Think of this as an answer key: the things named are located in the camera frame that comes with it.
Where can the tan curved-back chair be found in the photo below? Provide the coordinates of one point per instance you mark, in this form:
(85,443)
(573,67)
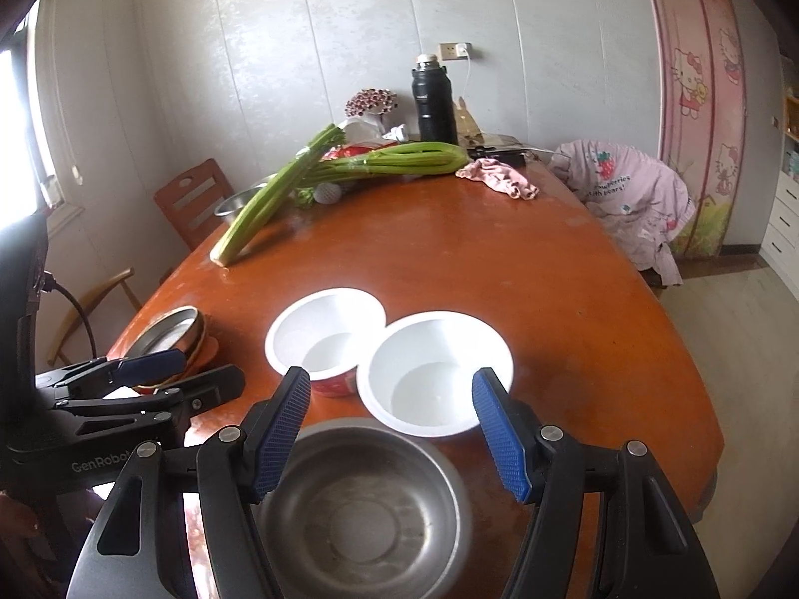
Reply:
(79,314)

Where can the large stainless steel bowl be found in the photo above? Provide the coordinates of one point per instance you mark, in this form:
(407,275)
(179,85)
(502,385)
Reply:
(228,209)

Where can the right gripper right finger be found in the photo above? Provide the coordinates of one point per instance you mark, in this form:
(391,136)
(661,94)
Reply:
(645,544)

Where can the white display cabinet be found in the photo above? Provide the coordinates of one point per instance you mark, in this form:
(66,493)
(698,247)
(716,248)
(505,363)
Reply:
(780,247)

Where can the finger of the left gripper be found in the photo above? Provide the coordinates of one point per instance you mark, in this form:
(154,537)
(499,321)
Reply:
(81,405)
(148,369)

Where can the pink child's jacket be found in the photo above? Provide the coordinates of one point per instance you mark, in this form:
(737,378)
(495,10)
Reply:
(639,200)

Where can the small stainless steel bowl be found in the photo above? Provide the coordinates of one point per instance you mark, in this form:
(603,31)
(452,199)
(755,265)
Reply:
(364,512)

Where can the pink Hello Kitty curtain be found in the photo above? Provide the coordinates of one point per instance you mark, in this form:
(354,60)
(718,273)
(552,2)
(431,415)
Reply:
(703,114)

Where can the black device on table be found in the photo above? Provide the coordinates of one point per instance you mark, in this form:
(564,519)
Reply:
(510,155)

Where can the black thermos bottle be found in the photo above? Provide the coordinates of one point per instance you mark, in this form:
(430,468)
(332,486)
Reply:
(432,94)

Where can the wall outlet with charger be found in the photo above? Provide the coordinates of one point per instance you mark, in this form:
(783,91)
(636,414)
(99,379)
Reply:
(452,51)

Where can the orange bear-shaped plate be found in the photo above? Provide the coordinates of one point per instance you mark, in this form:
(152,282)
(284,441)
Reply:
(202,356)

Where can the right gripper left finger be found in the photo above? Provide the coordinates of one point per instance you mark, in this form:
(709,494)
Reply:
(138,545)

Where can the red paper noodle bowl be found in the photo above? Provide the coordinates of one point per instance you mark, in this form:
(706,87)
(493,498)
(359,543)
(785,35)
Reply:
(327,334)

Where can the stainless steel pan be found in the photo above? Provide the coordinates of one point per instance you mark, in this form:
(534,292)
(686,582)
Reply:
(178,329)

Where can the foam-netted white fruit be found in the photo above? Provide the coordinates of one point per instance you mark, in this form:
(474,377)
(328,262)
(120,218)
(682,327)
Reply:
(327,194)

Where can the person's left hand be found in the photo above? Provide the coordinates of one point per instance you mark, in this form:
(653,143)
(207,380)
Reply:
(19,525)

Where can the yellow scalloped plate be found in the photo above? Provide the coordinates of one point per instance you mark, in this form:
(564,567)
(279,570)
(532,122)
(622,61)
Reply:
(187,355)

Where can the thin celery bunch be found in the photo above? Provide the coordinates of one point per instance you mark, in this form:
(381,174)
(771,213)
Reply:
(407,159)

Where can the red wooden chair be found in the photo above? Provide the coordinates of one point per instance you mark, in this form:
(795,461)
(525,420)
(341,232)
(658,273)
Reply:
(188,201)

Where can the pink patterned cloth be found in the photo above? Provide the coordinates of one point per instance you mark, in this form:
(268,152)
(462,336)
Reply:
(499,177)

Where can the thick celery bunch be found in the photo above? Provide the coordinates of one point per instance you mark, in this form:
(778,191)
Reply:
(263,206)

